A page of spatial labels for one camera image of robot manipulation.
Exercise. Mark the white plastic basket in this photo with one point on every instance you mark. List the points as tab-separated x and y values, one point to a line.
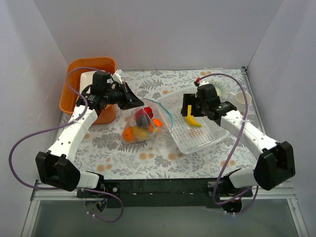
190	139

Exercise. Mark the white rectangular plate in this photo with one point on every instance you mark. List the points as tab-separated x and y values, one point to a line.
86	79

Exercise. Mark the orange tangerine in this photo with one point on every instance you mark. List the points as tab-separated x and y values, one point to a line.
127	135
158	125

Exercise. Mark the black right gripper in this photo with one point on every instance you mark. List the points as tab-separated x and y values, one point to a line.
190	105

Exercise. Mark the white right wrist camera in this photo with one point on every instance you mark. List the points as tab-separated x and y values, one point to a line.
200	82

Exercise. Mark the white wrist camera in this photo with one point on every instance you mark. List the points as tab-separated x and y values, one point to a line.
116	76
200	82

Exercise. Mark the yellow lemon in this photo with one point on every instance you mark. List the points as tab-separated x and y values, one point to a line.
140	134

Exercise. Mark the yellow banana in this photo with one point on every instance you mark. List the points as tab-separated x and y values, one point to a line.
190	119

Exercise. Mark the orange plastic tub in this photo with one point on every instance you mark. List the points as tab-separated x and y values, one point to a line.
68	97

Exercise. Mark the small patterned bowl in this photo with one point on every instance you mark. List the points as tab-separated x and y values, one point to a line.
220	88

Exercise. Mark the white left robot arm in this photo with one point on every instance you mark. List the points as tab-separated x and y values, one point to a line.
55	166

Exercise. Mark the white mug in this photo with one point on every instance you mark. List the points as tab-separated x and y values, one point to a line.
240	97

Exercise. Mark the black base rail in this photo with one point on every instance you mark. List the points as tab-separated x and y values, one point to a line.
161	192

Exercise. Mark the floral table mat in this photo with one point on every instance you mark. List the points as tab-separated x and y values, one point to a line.
103	152

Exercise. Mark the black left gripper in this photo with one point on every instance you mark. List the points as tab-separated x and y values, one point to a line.
125	96

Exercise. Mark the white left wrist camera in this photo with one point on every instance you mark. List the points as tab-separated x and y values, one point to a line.
116	76

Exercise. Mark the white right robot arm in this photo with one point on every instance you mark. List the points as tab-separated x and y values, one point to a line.
275	160

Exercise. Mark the red bell pepper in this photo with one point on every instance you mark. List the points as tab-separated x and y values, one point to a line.
144	111

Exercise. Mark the clear zip top bag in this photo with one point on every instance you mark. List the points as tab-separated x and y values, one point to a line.
159	111

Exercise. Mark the dark brown avocado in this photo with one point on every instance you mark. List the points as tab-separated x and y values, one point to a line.
143	122

